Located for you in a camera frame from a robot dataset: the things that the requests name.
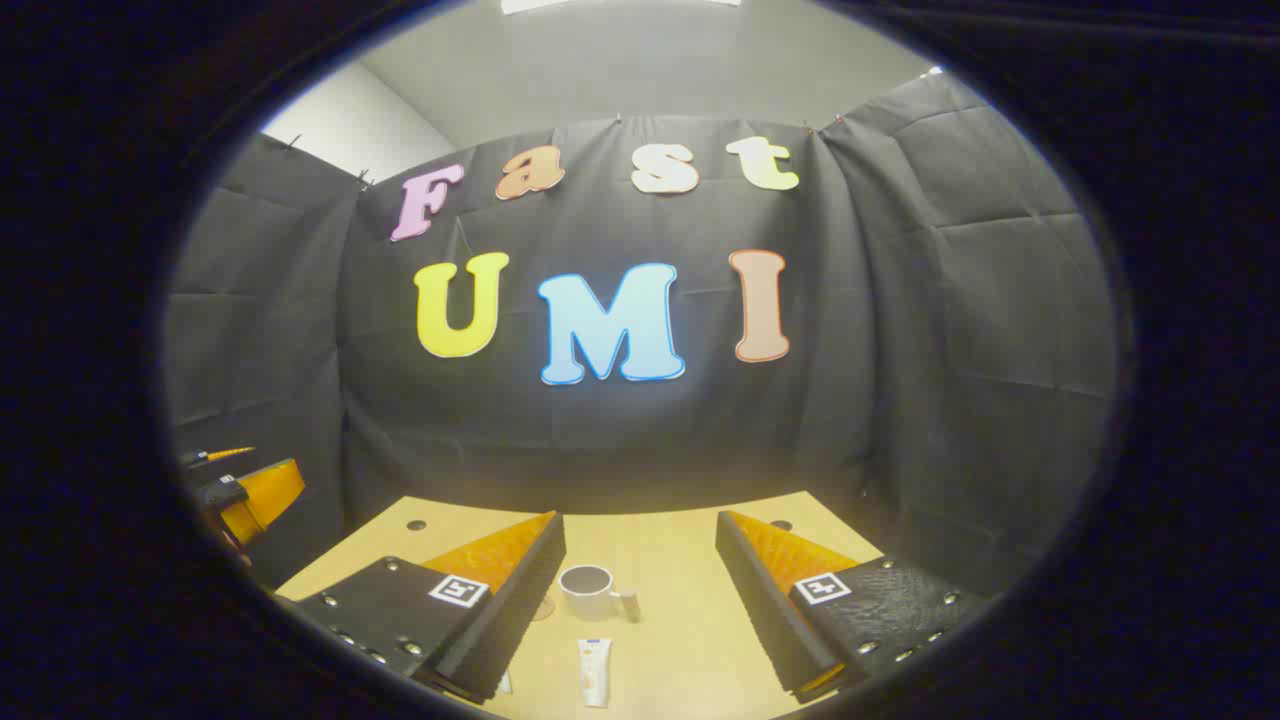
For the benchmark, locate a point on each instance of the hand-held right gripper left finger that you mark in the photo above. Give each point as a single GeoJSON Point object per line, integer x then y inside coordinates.
{"type": "Point", "coordinates": [510, 625]}

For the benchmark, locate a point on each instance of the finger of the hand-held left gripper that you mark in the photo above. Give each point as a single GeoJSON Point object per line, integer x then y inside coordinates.
{"type": "Point", "coordinates": [215, 457]}
{"type": "Point", "coordinates": [265, 495]}

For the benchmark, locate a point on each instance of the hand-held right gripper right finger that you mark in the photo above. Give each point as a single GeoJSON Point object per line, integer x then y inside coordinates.
{"type": "Point", "coordinates": [760, 610]}

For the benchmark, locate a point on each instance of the round wooden coaster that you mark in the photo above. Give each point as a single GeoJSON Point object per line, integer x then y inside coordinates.
{"type": "Point", "coordinates": [545, 608]}

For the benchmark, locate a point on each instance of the pale green toothbrush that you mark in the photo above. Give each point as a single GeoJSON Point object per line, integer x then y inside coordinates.
{"type": "Point", "coordinates": [505, 683]}

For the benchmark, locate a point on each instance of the white toothpaste tube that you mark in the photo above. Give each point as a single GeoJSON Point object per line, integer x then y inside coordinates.
{"type": "Point", "coordinates": [595, 670]}

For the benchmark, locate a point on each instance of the wooden desktop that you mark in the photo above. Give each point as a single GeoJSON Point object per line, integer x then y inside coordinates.
{"type": "Point", "coordinates": [665, 560]}

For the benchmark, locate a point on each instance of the black backdrop cloth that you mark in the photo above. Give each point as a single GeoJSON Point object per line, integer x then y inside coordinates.
{"type": "Point", "coordinates": [880, 330]}

